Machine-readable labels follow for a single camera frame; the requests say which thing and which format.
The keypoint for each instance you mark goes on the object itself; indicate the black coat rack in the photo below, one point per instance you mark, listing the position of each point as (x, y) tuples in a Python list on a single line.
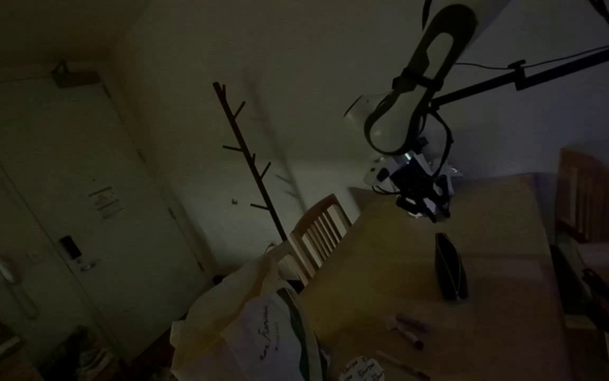
[(248, 156)]

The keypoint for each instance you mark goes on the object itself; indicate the black zip pouch bag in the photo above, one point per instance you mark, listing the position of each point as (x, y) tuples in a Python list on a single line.
[(449, 270)]

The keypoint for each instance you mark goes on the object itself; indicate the thin pen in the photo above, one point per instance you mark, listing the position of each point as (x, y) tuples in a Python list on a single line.
[(421, 376)]

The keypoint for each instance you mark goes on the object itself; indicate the wooden chair behind table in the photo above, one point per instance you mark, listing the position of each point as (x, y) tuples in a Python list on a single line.
[(317, 235)]

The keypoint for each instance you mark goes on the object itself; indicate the wooden chair at right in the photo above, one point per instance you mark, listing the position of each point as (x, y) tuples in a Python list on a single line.
[(581, 216)]

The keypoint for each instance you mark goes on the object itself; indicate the small purple tube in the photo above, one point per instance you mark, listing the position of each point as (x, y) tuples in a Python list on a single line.
[(412, 331)]

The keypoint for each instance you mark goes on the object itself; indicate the white door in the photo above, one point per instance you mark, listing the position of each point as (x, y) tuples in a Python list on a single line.
[(76, 170)]

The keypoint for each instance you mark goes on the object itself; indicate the white and green shopping bag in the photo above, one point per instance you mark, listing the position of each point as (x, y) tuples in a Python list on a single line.
[(251, 327)]

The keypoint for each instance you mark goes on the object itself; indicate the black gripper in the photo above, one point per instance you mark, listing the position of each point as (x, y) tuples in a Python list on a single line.
[(420, 194)]

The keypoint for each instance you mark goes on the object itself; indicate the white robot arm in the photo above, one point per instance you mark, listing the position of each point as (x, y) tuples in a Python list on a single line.
[(394, 125)]

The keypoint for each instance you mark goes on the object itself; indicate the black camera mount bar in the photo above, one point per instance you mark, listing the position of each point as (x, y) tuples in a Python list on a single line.
[(530, 75)]

